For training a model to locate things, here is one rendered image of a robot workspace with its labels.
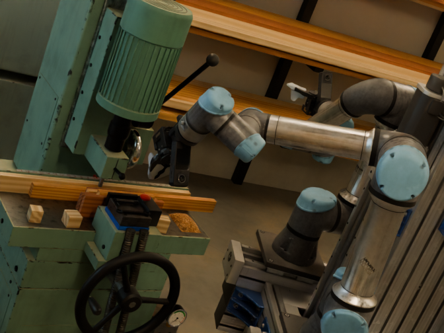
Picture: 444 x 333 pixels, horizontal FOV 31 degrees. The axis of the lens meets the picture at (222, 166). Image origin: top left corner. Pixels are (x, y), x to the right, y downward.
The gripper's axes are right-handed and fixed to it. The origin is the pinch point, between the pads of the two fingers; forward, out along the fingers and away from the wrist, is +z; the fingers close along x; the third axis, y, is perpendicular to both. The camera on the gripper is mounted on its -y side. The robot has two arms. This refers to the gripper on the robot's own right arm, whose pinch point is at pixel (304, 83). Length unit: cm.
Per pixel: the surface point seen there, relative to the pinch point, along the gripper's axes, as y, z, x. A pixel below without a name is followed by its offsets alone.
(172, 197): 21, -55, -65
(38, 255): 28, -77, -107
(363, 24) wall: 18, 179, 131
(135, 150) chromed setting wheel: 9, -49, -77
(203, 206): 25, -54, -53
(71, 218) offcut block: 18, -75, -99
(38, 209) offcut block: 16, -75, -108
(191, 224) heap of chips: 24, -66, -61
